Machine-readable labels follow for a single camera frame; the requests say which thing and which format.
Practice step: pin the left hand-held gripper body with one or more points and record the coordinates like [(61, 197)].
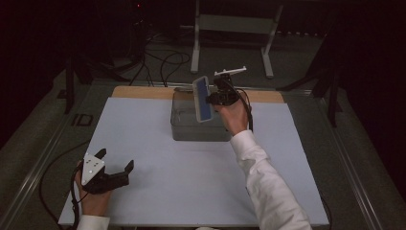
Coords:
[(95, 182)]

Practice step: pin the clear plastic storage box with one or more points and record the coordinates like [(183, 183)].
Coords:
[(186, 131)]

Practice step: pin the person's left hand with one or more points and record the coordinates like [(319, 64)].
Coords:
[(94, 202)]

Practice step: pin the black metal stand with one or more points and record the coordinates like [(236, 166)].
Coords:
[(332, 92), (69, 86)]

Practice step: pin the person's white shirt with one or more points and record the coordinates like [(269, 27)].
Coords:
[(207, 228)]

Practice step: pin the wooden board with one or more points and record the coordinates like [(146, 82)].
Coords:
[(140, 92)]

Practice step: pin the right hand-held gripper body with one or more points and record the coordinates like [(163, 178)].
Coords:
[(227, 96)]

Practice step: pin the white metal stand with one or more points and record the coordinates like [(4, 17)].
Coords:
[(236, 24)]

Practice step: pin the person's right hand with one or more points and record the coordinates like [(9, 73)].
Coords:
[(236, 119)]

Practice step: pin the metal floor rail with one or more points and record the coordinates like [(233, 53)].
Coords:
[(35, 172), (348, 159)]

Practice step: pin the white table mat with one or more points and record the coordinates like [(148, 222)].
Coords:
[(153, 150)]

